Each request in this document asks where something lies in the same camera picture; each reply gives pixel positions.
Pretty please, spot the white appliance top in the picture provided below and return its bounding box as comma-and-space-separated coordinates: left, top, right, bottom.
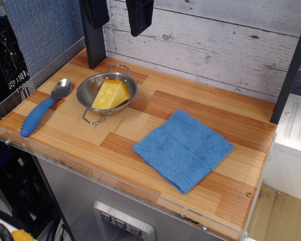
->
274, 94, 301, 154

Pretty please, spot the silver dispenser button panel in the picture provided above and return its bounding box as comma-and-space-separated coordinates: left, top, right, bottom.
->
93, 200, 156, 240

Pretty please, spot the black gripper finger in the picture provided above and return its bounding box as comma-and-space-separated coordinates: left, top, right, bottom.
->
79, 0, 109, 29
126, 0, 154, 37

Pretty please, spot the blue knitted cloth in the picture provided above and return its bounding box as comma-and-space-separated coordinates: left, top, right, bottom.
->
132, 109, 233, 194

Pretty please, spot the yellow toy cheese wedge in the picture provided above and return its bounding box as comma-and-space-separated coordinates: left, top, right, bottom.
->
91, 79, 130, 109

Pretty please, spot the clear acrylic table guard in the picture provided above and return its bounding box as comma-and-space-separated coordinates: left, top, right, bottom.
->
0, 50, 276, 240

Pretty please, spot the small steel two-handled pot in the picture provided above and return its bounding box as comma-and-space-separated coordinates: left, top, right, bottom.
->
77, 64, 138, 125

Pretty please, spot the black plastic crate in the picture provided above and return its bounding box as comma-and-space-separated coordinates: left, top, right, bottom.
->
0, 16, 36, 102

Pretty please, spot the dark right shelf post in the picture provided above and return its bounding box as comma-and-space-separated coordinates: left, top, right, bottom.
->
270, 35, 301, 125

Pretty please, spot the spoon with blue handle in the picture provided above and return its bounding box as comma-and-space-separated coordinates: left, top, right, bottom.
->
21, 78, 72, 137

